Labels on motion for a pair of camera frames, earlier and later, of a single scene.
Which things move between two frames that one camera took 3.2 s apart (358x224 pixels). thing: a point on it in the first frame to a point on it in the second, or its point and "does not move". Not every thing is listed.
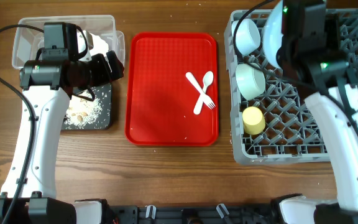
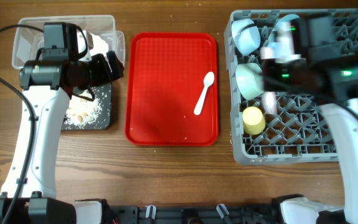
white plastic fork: x=206 y=98 to x=269 y=102
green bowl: x=250 y=81 does not move
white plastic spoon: x=207 y=80 does not move
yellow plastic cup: x=253 y=120 does not move
